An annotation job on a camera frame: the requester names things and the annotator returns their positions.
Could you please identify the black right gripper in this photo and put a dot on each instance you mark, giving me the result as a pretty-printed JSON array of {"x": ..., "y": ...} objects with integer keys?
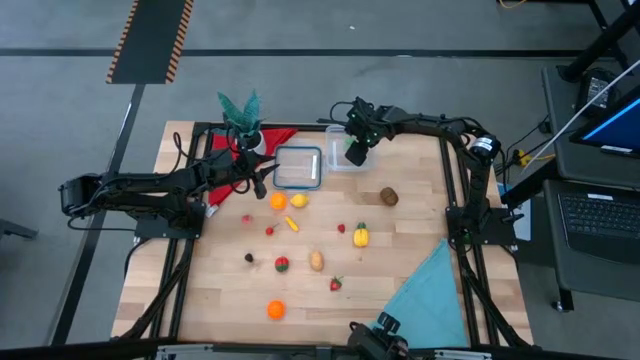
[{"x": 370, "y": 125}]

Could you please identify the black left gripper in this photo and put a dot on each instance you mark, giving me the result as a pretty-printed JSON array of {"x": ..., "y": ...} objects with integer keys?
[{"x": 235, "y": 167}]

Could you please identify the green toy cucumber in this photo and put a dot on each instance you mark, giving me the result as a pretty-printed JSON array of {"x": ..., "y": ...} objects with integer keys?
[{"x": 349, "y": 143}]

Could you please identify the orange toy orange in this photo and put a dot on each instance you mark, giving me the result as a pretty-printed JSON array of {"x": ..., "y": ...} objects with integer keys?
[
  {"x": 275, "y": 310},
  {"x": 278, "y": 201}
]

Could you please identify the pink toy peach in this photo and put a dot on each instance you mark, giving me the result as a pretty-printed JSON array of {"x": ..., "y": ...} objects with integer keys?
[{"x": 246, "y": 218}]

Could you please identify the yellow toy lemon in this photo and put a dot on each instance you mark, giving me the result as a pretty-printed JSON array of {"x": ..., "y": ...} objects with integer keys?
[{"x": 299, "y": 200}]

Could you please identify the brown toy kiwi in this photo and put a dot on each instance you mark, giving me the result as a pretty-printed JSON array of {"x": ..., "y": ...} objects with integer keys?
[{"x": 388, "y": 196}]

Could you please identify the red toy cherry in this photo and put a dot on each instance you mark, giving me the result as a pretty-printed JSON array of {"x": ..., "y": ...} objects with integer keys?
[{"x": 269, "y": 231}]

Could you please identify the small yellow toy banana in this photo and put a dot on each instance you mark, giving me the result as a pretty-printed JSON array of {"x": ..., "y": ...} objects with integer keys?
[{"x": 292, "y": 224}]

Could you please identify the red toy raspberry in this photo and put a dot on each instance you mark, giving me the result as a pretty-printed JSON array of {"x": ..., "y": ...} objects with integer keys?
[{"x": 341, "y": 228}]

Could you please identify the dark toy blackberry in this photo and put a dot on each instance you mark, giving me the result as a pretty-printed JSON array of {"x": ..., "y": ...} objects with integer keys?
[{"x": 248, "y": 257}]

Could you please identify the red toy strawberry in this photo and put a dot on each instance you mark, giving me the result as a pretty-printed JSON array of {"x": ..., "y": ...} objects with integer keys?
[{"x": 335, "y": 284}]

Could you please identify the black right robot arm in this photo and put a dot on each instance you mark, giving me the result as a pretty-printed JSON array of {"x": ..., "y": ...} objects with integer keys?
[{"x": 480, "y": 180}]

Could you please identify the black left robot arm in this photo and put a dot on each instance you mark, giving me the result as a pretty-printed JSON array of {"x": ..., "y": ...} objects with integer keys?
[{"x": 150, "y": 187}]

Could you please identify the clear plastic tupperware container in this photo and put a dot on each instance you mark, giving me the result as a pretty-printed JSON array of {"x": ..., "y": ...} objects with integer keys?
[{"x": 335, "y": 160}]

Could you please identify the clear lid with blue rim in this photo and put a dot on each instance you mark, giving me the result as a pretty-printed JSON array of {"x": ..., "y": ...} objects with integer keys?
[{"x": 297, "y": 167}]

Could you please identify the red cloth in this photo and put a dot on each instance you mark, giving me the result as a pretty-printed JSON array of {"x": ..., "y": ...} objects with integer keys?
[{"x": 280, "y": 136}]

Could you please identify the artificial plant in white pot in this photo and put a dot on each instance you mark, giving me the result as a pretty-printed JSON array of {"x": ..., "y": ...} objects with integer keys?
[{"x": 245, "y": 120}]

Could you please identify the red toy tomato green top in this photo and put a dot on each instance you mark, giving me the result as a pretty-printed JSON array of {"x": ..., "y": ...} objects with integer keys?
[{"x": 281, "y": 264}]

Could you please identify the tan toy potato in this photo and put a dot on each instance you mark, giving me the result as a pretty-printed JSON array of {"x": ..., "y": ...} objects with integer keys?
[{"x": 316, "y": 261}]

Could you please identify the teal folded cloth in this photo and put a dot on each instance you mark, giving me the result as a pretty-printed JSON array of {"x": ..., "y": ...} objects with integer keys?
[{"x": 430, "y": 300}]

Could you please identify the black hazard-striped floor mat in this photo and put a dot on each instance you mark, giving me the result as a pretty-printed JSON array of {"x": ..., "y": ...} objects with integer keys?
[{"x": 150, "y": 40}]

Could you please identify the pale box beside table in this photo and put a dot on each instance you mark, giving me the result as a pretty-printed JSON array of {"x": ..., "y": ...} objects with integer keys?
[{"x": 525, "y": 230}]

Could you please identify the black mechanical device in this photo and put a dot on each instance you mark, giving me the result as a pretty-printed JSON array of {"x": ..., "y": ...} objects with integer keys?
[{"x": 377, "y": 342}]

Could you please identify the black power adapter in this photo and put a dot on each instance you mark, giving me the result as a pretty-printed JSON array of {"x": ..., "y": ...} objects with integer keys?
[{"x": 595, "y": 90}]

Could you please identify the grey laptop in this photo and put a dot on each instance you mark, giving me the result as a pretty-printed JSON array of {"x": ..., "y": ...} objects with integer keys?
[{"x": 600, "y": 215}]

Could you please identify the grey chair base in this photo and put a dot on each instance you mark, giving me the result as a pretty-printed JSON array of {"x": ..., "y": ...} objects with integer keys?
[{"x": 15, "y": 229}]

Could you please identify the black crossbar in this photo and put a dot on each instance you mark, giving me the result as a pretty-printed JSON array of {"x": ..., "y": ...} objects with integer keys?
[{"x": 75, "y": 352}]

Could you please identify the dark monitor with blue line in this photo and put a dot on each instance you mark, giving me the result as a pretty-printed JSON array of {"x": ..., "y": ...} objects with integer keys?
[{"x": 615, "y": 127}]

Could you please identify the black desk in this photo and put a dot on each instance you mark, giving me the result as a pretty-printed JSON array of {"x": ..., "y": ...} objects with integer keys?
[{"x": 600, "y": 280}]

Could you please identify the black aluminium table frame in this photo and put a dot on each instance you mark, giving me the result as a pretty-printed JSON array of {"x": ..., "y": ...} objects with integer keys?
[{"x": 446, "y": 175}]

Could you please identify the silver bracket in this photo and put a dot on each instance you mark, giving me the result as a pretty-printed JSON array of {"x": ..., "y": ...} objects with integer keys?
[
  {"x": 462, "y": 355},
  {"x": 185, "y": 352}
]

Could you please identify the black diagonal post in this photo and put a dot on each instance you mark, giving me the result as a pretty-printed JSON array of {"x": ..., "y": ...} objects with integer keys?
[{"x": 600, "y": 47}]

